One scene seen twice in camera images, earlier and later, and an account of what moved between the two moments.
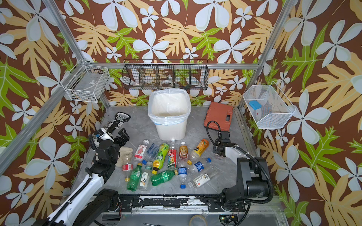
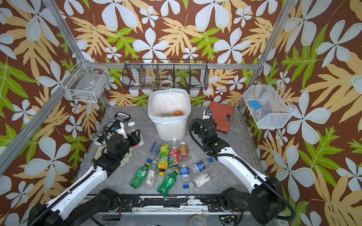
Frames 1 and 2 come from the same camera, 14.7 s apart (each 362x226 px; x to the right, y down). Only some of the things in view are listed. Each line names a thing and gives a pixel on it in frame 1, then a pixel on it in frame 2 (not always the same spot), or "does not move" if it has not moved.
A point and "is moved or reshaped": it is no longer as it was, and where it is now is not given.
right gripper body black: (215, 148) → (199, 128)
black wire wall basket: (165, 74) does not move
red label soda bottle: (172, 155) does not move
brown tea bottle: (183, 152) does not move
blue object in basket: (255, 104) does not move
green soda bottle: (163, 177) → (165, 186)
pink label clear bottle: (141, 150) → (132, 128)
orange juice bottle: (202, 146) → (178, 113)
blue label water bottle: (151, 153) is moved or reshaped
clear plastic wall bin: (276, 108) does not move
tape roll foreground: (198, 215) does not move
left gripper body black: (117, 145) → (131, 141)
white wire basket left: (86, 83) does not move
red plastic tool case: (218, 117) does not move
